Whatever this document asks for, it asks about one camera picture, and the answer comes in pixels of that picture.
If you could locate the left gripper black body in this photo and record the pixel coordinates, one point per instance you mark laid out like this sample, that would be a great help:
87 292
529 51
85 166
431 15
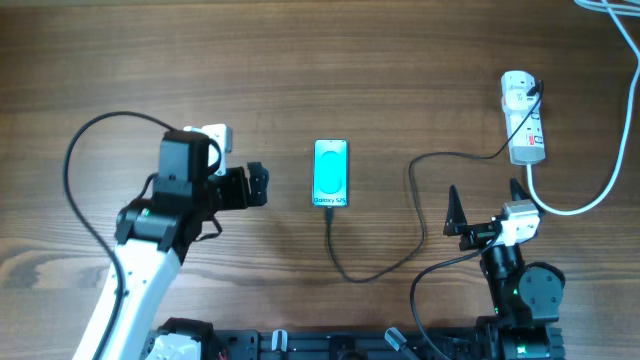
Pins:
231 191

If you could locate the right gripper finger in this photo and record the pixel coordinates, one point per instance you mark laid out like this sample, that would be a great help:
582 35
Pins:
455 221
518 193

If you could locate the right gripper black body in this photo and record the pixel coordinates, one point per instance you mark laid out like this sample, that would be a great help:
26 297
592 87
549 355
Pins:
478 237

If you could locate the white power strip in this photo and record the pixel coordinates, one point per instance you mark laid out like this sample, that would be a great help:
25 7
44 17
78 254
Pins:
524 130

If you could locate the smartphone with teal screen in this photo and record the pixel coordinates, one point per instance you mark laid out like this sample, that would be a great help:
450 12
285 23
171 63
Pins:
330 173

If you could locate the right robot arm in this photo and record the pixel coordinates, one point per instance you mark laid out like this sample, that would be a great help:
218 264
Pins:
526 296

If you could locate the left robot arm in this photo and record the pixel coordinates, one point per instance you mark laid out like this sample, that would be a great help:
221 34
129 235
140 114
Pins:
153 237

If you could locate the white USB charger plug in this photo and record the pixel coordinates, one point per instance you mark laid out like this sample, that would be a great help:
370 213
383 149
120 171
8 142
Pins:
518 100

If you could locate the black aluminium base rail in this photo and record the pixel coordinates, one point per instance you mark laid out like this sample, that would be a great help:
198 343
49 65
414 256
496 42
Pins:
454 343

